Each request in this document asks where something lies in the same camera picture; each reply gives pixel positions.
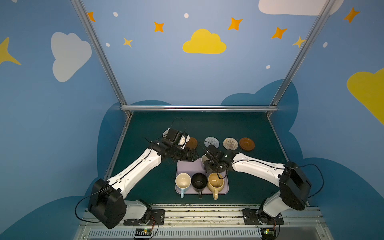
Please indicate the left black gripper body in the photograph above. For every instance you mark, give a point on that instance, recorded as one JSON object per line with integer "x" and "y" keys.
{"x": 185, "y": 153}

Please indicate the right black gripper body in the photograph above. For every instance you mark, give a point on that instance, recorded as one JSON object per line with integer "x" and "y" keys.
{"x": 210, "y": 163}

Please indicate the grey woven coaster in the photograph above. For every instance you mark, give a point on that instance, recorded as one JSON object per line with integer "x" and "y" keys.
{"x": 211, "y": 141}

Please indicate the white multicolour woven coaster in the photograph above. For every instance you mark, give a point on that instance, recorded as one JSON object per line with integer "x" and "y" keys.
{"x": 230, "y": 144}

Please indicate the dark brown wooden coaster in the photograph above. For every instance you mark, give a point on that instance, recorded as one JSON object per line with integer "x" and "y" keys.
{"x": 192, "y": 143}

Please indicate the brown wooden saucer coaster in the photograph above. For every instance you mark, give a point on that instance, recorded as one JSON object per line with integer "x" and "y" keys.
{"x": 247, "y": 144}

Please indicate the white mug lilac handle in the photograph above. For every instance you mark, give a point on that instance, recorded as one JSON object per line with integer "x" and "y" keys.
{"x": 204, "y": 159}

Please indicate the cream mug white handle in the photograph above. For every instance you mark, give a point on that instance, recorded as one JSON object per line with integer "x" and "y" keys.
{"x": 170, "y": 144}

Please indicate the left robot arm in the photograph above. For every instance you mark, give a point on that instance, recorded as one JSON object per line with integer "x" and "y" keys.
{"x": 107, "y": 200}

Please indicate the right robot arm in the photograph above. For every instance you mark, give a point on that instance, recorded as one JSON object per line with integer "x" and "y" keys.
{"x": 294, "y": 186}

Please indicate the tan yellow mug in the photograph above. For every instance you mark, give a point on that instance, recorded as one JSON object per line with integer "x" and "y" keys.
{"x": 216, "y": 184}

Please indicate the lilac plastic tray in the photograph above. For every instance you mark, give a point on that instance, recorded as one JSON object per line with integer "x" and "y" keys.
{"x": 192, "y": 168}

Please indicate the black mug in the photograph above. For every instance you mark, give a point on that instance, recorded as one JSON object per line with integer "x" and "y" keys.
{"x": 199, "y": 182}

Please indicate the rear aluminium crossbar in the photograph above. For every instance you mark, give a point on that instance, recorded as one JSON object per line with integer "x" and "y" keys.
{"x": 148, "y": 108}

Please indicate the left green circuit board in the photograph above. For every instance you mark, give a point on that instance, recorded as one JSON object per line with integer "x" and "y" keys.
{"x": 143, "y": 233}

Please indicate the green circuit board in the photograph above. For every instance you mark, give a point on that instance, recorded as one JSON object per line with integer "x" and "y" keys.
{"x": 143, "y": 233}
{"x": 268, "y": 234}

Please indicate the right green circuit board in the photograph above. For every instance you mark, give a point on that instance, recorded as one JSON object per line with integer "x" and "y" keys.
{"x": 268, "y": 234}

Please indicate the cream mug blue handle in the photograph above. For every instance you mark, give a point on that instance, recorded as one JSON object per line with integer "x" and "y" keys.
{"x": 183, "y": 182}

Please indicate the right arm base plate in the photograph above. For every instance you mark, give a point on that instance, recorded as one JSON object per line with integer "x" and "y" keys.
{"x": 250, "y": 216}

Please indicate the aluminium front rail frame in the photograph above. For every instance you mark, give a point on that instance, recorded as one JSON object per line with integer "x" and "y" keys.
{"x": 212, "y": 222}

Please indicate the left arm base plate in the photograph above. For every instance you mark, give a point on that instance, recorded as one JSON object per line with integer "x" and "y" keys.
{"x": 156, "y": 217}

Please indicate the right aluminium frame post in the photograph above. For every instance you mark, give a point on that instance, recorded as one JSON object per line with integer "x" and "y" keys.
{"x": 304, "y": 50}

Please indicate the aluminium frame post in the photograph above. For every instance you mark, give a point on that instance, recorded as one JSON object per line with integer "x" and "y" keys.
{"x": 304, "y": 50}
{"x": 87, "y": 24}

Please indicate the left aluminium frame post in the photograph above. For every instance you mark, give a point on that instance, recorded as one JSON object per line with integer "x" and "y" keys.
{"x": 87, "y": 24}

